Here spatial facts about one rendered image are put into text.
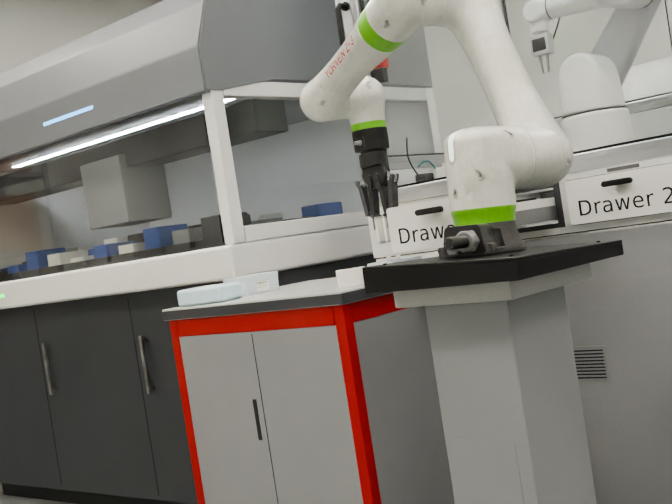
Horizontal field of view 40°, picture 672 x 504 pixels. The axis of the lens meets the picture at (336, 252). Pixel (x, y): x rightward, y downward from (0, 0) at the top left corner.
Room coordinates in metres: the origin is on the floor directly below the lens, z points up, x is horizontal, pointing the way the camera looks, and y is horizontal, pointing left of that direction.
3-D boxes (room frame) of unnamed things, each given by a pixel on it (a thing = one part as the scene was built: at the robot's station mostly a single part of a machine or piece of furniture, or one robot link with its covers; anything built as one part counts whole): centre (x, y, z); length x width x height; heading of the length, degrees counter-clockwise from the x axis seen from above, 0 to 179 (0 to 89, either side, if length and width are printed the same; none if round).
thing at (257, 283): (2.53, 0.24, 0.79); 0.13 x 0.09 x 0.05; 139
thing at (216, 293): (2.39, 0.34, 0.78); 0.15 x 0.10 x 0.04; 59
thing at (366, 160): (2.39, -0.13, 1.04); 0.08 x 0.07 x 0.09; 47
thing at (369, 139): (2.39, -0.13, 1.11); 0.12 x 0.09 x 0.06; 137
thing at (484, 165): (1.83, -0.31, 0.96); 0.16 x 0.13 x 0.19; 120
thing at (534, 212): (2.30, -0.39, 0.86); 0.40 x 0.26 x 0.06; 139
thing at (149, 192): (3.76, 0.62, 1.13); 1.78 x 1.14 x 0.45; 49
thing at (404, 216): (2.14, -0.25, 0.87); 0.29 x 0.02 x 0.11; 49
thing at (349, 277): (2.17, -0.03, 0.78); 0.07 x 0.07 x 0.04
